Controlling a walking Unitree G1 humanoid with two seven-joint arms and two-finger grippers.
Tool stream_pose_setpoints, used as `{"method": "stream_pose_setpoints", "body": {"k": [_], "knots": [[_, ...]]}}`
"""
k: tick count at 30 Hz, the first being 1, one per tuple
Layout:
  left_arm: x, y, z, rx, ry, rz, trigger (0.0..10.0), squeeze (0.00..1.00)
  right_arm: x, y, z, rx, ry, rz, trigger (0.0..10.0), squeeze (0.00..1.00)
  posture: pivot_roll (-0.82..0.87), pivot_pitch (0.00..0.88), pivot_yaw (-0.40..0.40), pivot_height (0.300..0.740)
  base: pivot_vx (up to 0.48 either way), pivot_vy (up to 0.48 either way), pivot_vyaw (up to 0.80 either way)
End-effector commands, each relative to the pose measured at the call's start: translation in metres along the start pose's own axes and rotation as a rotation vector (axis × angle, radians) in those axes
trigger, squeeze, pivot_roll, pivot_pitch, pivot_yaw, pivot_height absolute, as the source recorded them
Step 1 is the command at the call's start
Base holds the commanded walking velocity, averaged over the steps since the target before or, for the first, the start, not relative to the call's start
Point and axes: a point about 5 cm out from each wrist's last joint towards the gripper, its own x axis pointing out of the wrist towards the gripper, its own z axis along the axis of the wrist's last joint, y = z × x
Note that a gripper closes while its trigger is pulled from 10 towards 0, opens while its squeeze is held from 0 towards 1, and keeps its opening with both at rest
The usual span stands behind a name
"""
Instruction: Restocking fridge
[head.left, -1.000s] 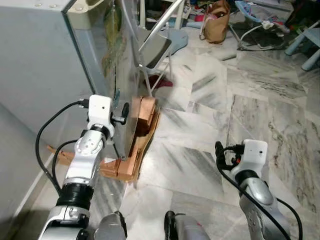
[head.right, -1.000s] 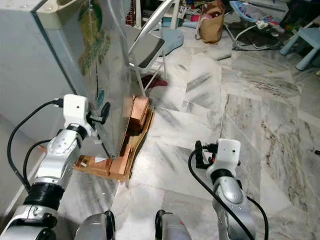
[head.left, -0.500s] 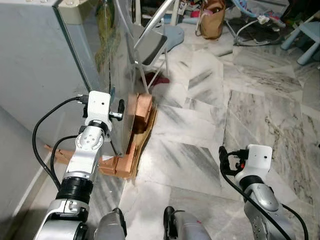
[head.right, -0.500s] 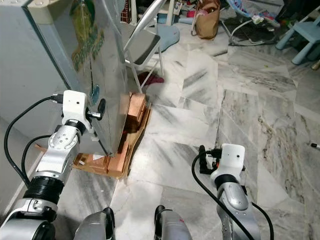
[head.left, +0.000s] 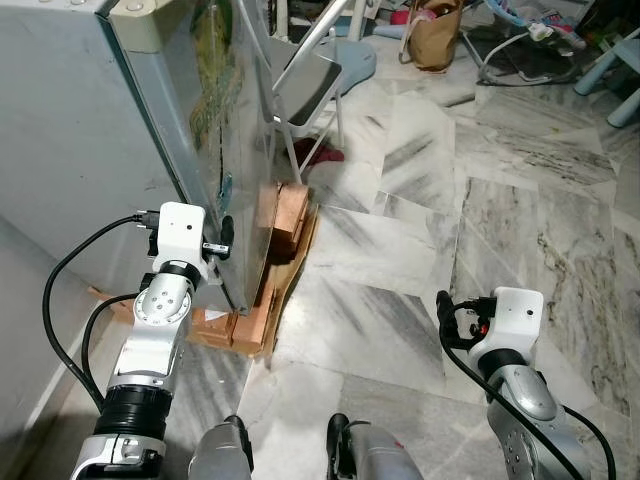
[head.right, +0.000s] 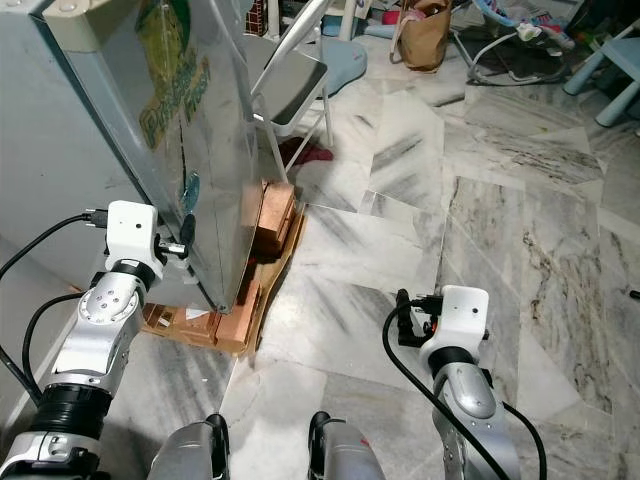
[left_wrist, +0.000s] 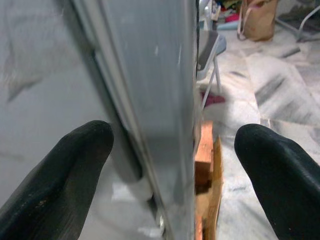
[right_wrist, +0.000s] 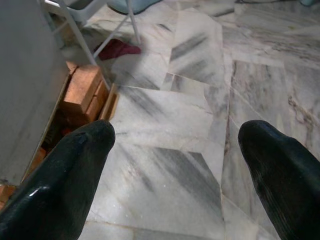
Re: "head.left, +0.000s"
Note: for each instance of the light blue kids table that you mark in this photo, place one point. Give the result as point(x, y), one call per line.
point(620, 60)

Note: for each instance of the silver fridge door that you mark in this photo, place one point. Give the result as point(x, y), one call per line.
point(235, 190)

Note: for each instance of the pale blue round stool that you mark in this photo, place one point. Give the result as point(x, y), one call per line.
point(358, 62)

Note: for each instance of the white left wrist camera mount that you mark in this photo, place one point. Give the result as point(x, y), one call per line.
point(180, 235)

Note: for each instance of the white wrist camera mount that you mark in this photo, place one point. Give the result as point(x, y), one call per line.
point(180, 235)
point(515, 320)

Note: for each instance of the baby bouncer seat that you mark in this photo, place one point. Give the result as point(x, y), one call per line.
point(520, 40)

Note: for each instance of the green printed door sticker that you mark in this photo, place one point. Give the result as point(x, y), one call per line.
point(215, 100)

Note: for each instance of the silver left robot leg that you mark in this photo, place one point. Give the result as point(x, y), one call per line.
point(220, 455)

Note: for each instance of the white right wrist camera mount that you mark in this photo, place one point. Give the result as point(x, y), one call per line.
point(515, 320)

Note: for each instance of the brown paper bag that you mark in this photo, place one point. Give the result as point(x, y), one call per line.
point(435, 40)

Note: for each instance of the red cloth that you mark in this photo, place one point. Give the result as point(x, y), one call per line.
point(320, 155)

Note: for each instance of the grey folding chair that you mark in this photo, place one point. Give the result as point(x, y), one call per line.
point(305, 85)

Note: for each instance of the orange brick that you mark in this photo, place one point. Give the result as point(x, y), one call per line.
point(285, 220)
point(245, 325)

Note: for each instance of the silver fridge body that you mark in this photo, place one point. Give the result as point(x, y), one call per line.
point(70, 120)

